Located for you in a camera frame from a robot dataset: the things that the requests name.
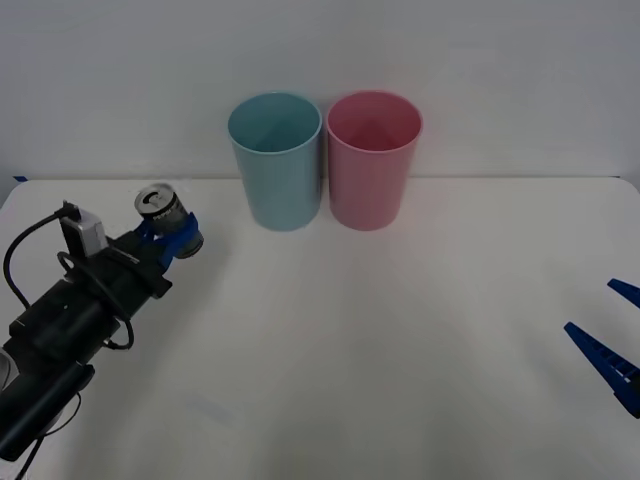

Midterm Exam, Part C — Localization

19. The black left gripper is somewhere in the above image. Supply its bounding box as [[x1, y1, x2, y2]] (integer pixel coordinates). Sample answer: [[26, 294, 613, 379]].
[[66, 211, 200, 320]]

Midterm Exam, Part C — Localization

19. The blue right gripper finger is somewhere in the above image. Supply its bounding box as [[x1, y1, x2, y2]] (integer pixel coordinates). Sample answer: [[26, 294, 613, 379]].
[[606, 278, 640, 308], [563, 321, 640, 420]]

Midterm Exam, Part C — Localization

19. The silver drink can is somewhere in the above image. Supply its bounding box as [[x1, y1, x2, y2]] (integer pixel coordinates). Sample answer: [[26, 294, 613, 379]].
[[133, 183, 206, 262]]

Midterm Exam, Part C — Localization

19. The pale blue plastic bin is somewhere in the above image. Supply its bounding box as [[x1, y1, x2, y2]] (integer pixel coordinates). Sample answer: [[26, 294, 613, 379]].
[[227, 90, 322, 233]]

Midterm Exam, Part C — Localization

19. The pink plastic bin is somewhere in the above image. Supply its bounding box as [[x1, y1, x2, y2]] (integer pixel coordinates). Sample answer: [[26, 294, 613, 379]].
[[326, 90, 424, 233]]

